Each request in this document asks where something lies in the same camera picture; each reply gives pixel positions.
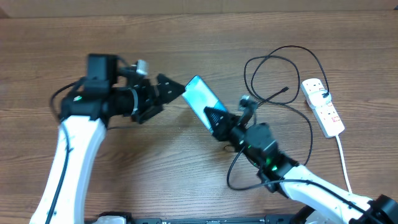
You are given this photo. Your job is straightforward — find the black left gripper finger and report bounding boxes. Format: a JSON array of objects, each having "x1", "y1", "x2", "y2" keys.
[
  {"x1": 135, "y1": 105, "x2": 163, "y2": 124},
  {"x1": 157, "y1": 73, "x2": 185, "y2": 104}
]

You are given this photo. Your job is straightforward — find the blue Galaxy smartphone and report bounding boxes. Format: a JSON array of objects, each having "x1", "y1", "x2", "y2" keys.
[{"x1": 182, "y1": 75, "x2": 227, "y2": 133}]

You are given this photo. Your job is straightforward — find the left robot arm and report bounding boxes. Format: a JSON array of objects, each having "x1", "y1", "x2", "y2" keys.
[{"x1": 30, "y1": 54, "x2": 185, "y2": 223}]

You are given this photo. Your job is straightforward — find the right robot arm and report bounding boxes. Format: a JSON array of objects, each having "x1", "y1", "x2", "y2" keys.
[{"x1": 204, "y1": 107, "x2": 397, "y2": 223}]

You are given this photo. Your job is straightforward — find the white USB charger plug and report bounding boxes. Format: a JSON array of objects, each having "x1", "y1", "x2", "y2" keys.
[{"x1": 306, "y1": 90, "x2": 332, "y2": 109}]

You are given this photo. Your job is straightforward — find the white power strip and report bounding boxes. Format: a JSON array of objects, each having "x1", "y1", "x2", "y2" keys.
[{"x1": 301, "y1": 78, "x2": 345, "y2": 138}]

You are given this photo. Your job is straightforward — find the black USB charging cable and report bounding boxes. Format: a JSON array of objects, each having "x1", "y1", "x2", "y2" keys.
[{"x1": 241, "y1": 45, "x2": 331, "y2": 167}]

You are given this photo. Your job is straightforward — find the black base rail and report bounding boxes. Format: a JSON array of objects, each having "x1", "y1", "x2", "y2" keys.
[{"x1": 85, "y1": 212, "x2": 294, "y2": 224}]

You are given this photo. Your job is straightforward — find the white power strip cord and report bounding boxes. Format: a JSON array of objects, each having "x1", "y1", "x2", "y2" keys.
[{"x1": 334, "y1": 135, "x2": 354, "y2": 194}]

